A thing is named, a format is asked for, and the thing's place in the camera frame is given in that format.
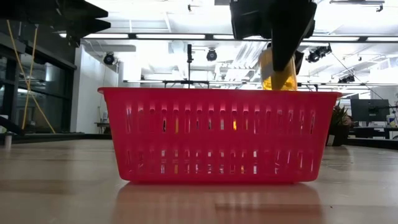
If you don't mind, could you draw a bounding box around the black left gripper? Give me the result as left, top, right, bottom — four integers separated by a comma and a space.
0, 0, 112, 40

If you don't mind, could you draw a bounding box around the long ceiling light rail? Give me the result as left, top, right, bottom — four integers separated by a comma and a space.
58, 32, 398, 44

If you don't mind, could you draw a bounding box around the black tripod stand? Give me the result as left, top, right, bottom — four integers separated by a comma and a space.
186, 43, 195, 90

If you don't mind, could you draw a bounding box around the dark office desk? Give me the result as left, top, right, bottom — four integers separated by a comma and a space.
349, 125, 398, 140

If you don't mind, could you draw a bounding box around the small white post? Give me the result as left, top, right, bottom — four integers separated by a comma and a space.
3, 131, 14, 150

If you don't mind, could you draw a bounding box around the black ceiling spotlight cluster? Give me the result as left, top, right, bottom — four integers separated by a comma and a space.
305, 43, 333, 64
337, 73, 356, 84

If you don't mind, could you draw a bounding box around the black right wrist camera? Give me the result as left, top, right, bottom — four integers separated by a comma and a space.
229, 0, 273, 40

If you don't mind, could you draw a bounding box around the dark computer monitor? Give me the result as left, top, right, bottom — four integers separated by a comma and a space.
350, 98, 391, 123

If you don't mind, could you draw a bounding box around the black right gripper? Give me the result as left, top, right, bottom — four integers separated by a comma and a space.
270, 0, 318, 76

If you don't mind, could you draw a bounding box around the red plastic slotted basket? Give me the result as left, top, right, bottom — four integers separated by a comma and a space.
97, 86, 343, 184

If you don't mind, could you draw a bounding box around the small side table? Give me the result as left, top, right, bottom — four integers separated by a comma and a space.
94, 121, 110, 135

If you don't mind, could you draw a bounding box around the amber pill bottle white cap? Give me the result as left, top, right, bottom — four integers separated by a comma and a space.
259, 46, 299, 91

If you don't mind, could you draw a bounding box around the yellow hanging cord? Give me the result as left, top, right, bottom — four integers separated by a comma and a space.
6, 19, 56, 134
21, 27, 39, 131

